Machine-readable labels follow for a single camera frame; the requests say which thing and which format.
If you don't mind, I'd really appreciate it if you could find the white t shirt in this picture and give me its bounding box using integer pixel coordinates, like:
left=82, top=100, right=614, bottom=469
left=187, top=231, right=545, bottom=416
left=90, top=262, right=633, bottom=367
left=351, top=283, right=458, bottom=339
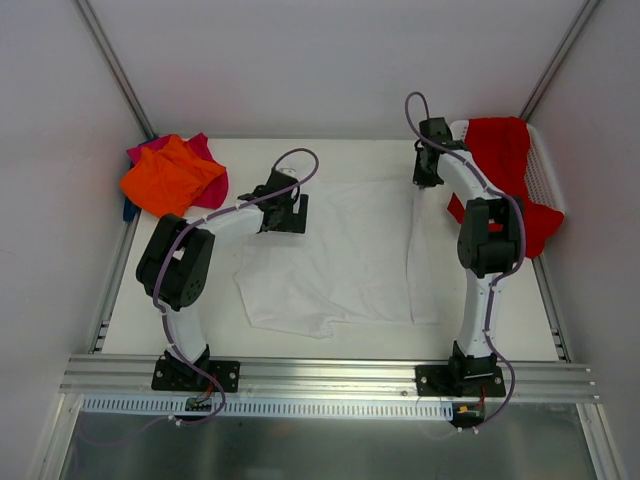
left=235, top=180, right=438, bottom=339

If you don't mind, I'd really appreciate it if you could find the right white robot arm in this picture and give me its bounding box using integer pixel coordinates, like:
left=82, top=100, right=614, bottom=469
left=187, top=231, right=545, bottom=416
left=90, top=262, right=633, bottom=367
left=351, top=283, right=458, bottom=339
left=413, top=117, right=526, bottom=396

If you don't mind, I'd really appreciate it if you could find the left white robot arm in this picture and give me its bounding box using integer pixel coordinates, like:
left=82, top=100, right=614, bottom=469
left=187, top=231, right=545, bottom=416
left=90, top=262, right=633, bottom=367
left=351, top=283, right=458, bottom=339
left=135, top=170, right=309, bottom=390

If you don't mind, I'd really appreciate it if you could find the pink t shirt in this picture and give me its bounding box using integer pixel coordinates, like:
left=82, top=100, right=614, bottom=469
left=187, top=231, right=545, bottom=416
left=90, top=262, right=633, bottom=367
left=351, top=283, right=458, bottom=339
left=125, top=132, right=230, bottom=211

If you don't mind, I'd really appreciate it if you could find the red t shirt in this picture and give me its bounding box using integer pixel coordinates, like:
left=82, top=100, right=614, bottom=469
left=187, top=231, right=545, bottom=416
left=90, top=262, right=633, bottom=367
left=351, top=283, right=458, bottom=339
left=452, top=117, right=565, bottom=259

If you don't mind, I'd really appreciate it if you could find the orange t shirt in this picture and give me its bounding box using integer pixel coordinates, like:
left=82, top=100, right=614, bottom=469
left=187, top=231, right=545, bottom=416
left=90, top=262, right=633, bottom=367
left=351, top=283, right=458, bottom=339
left=118, top=134, right=227, bottom=220

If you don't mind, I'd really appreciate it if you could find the white plastic basket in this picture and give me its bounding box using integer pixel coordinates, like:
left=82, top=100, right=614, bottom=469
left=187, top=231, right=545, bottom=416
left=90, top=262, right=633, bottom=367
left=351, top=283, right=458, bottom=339
left=448, top=118, right=567, bottom=216

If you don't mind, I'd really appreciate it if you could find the blue t shirt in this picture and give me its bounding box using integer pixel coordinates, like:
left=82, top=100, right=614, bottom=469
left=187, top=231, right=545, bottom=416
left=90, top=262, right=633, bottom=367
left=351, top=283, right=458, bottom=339
left=122, top=197, right=139, bottom=223

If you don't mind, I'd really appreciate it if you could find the left aluminium corner post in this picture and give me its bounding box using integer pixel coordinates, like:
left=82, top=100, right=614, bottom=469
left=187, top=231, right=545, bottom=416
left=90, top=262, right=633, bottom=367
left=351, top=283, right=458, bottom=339
left=72, top=0, right=157, bottom=140

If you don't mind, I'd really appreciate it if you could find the aluminium corner post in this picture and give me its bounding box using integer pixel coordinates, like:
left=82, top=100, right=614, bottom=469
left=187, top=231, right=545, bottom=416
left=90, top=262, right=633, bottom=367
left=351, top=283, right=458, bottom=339
left=519, top=0, right=603, bottom=122
left=72, top=0, right=157, bottom=140

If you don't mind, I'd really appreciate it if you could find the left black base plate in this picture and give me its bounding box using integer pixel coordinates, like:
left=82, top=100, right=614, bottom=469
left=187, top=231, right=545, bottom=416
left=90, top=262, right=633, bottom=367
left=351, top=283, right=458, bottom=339
left=151, top=356, right=240, bottom=393

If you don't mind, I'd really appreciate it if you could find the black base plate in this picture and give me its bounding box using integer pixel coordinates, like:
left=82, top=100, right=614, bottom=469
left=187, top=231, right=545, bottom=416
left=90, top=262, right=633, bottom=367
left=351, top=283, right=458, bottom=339
left=415, top=365, right=506, bottom=398
left=151, top=356, right=240, bottom=393

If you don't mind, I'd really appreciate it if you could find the right aluminium corner post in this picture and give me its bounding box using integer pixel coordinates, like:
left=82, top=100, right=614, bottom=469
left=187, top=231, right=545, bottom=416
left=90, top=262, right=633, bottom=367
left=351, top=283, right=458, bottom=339
left=519, top=0, right=603, bottom=122

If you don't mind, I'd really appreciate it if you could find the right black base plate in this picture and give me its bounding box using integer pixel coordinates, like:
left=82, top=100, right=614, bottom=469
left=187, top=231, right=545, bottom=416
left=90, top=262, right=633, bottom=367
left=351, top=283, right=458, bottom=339
left=415, top=365, right=506, bottom=398

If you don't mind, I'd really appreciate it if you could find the white slotted cable duct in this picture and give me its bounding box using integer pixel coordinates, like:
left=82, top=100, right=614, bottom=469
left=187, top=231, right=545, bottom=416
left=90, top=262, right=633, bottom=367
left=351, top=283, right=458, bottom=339
left=79, top=395, right=454, bottom=421

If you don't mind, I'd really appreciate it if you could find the aluminium mounting rail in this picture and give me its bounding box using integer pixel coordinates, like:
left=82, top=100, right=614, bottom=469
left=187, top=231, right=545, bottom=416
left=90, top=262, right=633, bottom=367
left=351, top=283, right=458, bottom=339
left=59, top=354, right=602, bottom=404

